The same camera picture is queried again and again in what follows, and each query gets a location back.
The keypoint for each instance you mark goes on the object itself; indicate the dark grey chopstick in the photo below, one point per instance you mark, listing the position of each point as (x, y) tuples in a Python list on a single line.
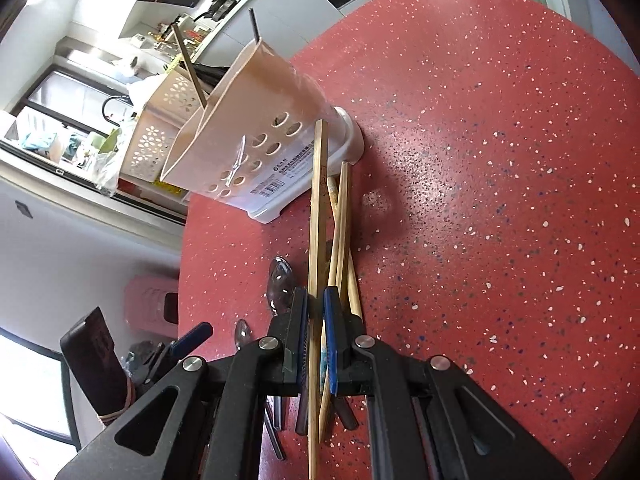
[(255, 25)]

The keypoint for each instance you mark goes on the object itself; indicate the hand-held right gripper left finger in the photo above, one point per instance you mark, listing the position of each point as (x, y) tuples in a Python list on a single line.
[(302, 340)]

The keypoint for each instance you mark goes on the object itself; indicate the white perforated plastic basket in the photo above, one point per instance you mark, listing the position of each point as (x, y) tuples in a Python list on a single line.
[(150, 145)]

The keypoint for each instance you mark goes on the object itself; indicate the dark brown chopstick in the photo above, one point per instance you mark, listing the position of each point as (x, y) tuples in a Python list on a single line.
[(190, 67)]

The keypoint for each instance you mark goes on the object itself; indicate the pink plastic stool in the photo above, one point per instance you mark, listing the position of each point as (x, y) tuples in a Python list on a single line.
[(142, 305)]

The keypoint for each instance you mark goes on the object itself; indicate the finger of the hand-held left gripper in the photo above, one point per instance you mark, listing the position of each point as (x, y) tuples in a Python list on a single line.
[(192, 336)]

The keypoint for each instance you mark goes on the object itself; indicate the window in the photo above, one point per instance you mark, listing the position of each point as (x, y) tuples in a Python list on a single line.
[(65, 95)]

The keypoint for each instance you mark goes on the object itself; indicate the clear plastic bag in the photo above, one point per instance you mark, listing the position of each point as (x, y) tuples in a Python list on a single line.
[(107, 165)]

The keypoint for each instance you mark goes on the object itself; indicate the beige plastic utensil holder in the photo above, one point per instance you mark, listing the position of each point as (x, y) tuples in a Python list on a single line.
[(260, 95)]

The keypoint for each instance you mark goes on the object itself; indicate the metal spoon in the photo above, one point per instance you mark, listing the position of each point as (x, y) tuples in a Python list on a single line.
[(242, 332), (280, 280), (236, 162)]

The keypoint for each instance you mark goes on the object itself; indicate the black faucet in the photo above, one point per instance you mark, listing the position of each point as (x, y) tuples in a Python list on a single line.
[(106, 102)]

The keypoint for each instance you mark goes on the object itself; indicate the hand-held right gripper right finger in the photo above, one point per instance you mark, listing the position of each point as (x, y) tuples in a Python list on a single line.
[(331, 340)]

